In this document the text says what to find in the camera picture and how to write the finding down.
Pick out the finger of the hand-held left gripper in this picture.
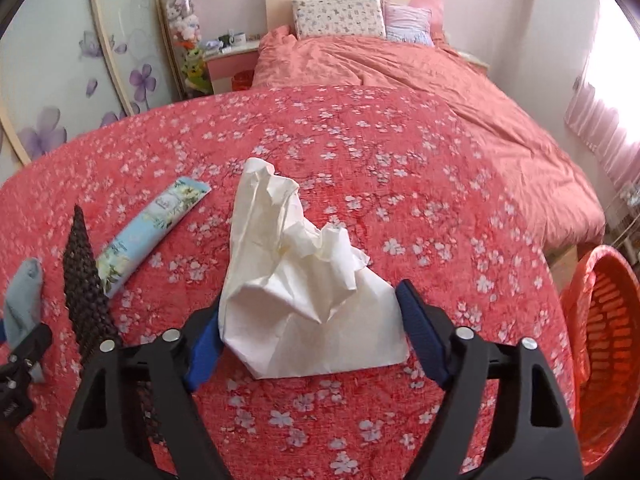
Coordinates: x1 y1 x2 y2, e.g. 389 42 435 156
0 320 53 386

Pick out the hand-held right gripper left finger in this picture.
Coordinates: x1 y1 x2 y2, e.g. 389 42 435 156
54 305 231 480

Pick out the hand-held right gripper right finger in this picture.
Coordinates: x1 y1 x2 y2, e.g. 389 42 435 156
395 280 586 480

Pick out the grey sock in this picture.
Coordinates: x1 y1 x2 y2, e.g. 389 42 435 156
4 258 45 385

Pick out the white cloth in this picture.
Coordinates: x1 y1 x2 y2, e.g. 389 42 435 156
218 157 408 380

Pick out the orange plastic laundry basket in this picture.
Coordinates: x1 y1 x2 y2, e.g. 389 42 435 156
559 244 640 476

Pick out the black patterned triangular cloth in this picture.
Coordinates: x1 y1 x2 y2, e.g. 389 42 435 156
62 205 166 443

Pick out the red floral blanket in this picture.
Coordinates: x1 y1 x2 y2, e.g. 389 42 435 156
0 84 576 480

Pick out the salmon duvet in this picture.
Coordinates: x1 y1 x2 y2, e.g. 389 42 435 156
252 25 606 251

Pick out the floral wardrobe sliding door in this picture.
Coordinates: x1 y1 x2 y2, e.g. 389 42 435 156
0 0 176 186

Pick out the pink and white nightstand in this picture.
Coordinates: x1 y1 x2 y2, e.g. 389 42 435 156
202 40 261 95
457 50 491 73

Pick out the green plush toy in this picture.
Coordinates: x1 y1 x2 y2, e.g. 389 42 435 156
182 42 212 96

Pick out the pink curtain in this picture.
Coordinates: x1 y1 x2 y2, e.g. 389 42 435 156
565 0 640 191

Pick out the pink pillow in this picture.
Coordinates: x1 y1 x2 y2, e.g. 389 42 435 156
382 2 433 46

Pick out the white patterned pillow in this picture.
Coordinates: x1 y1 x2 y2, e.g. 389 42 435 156
291 0 387 40

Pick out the stuffed toys bouquet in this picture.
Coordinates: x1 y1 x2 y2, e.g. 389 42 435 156
162 0 213 98

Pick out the beige and pink headboard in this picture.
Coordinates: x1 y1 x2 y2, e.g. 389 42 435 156
264 0 445 41

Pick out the white wire rack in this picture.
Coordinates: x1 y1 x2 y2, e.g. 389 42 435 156
607 185 640 261

